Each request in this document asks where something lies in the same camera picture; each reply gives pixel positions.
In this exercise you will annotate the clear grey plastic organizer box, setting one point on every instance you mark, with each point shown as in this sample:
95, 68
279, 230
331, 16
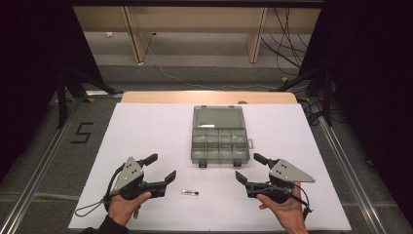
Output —
220, 136

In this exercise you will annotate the aluminium floor rail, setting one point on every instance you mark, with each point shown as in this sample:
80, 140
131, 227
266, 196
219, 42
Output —
350, 175
35, 175

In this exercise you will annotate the person's left hand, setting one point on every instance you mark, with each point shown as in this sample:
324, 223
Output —
125, 206

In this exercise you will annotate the black metal stand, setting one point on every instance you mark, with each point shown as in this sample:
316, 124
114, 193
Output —
69, 87
315, 87

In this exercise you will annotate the beige wooden desk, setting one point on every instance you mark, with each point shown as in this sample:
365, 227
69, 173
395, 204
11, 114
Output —
198, 19

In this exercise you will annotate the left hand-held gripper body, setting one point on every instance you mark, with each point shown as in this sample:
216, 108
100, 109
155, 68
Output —
130, 172

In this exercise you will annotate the white table sheet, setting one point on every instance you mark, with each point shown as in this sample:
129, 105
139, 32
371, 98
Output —
168, 136

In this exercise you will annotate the person's right hand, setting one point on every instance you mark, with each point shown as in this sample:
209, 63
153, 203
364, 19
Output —
285, 211

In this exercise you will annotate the light wooden table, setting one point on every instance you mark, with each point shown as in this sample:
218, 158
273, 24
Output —
207, 97

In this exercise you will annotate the dark curtain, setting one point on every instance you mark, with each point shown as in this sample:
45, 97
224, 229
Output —
373, 81
29, 65

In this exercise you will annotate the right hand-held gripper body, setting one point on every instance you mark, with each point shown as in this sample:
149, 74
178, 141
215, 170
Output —
285, 174

